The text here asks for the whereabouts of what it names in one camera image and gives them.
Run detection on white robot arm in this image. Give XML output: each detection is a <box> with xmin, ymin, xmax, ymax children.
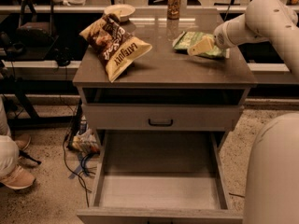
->
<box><xmin>188</xmin><ymin>0</ymin><xmax>299</xmax><ymax>224</ymax></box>

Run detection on orange soda can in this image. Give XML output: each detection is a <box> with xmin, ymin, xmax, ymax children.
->
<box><xmin>167</xmin><ymin>0</ymin><xmax>181</xmax><ymax>20</ymax></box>

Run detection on snack packages on floor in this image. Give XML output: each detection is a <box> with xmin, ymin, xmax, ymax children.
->
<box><xmin>71</xmin><ymin>116</ymin><xmax>100</xmax><ymax>154</ymax></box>

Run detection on grey drawer cabinet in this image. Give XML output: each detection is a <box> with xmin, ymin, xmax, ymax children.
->
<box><xmin>72</xmin><ymin>7</ymin><xmax>259</xmax><ymax>224</ymax></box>

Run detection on brown yellow Late July chip bag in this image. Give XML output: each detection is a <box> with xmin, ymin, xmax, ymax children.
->
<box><xmin>79</xmin><ymin>12</ymin><xmax>152</xmax><ymax>82</ymax></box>

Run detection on person's tan shoe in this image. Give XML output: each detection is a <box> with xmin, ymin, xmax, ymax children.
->
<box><xmin>0</xmin><ymin>164</ymin><xmax>36</xmax><ymax>189</ymax></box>
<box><xmin>15</xmin><ymin>133</ymin><xmax>31</xmax><ymax>150</ymax></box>

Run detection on black floor cable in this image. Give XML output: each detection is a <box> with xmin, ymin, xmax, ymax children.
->
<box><xmin>62</xmin><ymin>133</ymin><xmax>98</xmax><ymax>208</ymax></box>

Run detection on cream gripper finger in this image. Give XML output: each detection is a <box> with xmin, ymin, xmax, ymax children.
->
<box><xmin>187</xmin><ymin>35</ymin><xmax>214</xmax><ymax>56</ymax></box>

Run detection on green jalapeno chip bag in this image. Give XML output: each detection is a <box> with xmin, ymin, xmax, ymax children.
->
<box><xmin>172</xmin><ymin>31</ymin><xmax>229</xmax><ymax>59</ymax></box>

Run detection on closed upper drawer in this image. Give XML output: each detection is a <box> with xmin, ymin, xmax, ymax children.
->
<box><xmin>82</xmin><ymin>105</ymin><xmax>243</xmax><ymax>132</ymax></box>

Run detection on person's white trouser leg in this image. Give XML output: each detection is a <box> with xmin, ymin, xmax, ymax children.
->
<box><xmin>0</xmin><ymin>99</ymin><xmax>19</xmax><ymax>177</ymax></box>

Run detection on white bowl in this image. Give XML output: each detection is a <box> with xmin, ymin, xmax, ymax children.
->
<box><xmin>104</xmin><ymin>4</ymin><xmax>135</xmax><ymax>22</ymax></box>

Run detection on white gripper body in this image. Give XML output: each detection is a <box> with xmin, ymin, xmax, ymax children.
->
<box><xmin>213</xmin><ymin>21</ymin><xmax>242</xmax><ymax>49</ymax></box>

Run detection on black chair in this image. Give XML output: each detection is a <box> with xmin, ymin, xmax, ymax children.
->
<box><xmin>16</xmin><ymin>0</ymin><xmax>58</xmax><ymax>60</ymax></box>

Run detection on open middle drawer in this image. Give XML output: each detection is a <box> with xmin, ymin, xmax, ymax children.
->
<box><xmin>78</xmin><ymin>131</ymin><xmax>243</xmax><ymax>224</ymax></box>

